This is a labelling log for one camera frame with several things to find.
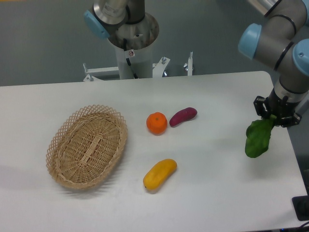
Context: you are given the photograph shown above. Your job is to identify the yellow mango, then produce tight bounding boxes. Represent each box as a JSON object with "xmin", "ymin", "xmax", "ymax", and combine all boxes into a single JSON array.
[{"xmin": 143, "ymin": 159, "xmax": 178, "ymax": 191}]

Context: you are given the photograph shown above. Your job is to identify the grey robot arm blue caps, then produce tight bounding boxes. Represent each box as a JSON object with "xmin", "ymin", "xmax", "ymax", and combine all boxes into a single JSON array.
[{"xmin": 84, "ymin": 0, "xmax": 309, "ymax": 127}]

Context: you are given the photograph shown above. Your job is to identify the orange tangerine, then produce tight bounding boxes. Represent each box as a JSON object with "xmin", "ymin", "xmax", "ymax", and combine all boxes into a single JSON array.
[{"xmin": 146, "ymin": 112, "xmax": 167, "ymax": 135}]

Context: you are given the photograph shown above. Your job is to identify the black device at table edge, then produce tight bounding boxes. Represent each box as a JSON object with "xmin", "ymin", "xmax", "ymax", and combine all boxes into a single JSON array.
[{"xmin": 292, "ymin": 195, "xmax": 309, "ymax": 221}]

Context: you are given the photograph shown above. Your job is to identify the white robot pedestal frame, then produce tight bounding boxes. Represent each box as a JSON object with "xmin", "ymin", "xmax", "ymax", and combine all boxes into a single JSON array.
[{"xmin": 82, "ymin": 38, "xmax": 195, "ymax": 82}]

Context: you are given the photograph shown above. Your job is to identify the black cable on pedestal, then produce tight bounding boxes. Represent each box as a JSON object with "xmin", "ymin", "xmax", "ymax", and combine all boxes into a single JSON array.
[{"xmin": 122, "ymin": 38, "xmax": 140, "ymax": 79}]

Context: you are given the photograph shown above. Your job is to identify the woven wicker basket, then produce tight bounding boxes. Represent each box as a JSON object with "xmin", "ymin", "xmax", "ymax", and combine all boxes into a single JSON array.
[{"xmin": 46, "ymin": 105, "xmax": 127, "ymax": 189}]

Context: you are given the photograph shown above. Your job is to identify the green leafy vegetable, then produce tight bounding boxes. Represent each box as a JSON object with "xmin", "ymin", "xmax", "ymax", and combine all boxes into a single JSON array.
[{"xmin": 245, "ymin": 115, "xmax": 277, "ymax": 159}]

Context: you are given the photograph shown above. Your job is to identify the purple sweet potato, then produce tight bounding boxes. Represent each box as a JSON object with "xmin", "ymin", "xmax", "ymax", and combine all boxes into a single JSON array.
[{"xmin": 169, "ymin": 107, "xmax": 197, "ymax": 127}]

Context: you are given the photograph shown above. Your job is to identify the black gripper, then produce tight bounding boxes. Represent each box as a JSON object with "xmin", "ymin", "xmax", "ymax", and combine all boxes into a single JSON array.
[{"xmin": 253, "ymin": 89, "xmax": 302, "ymax": 128}]

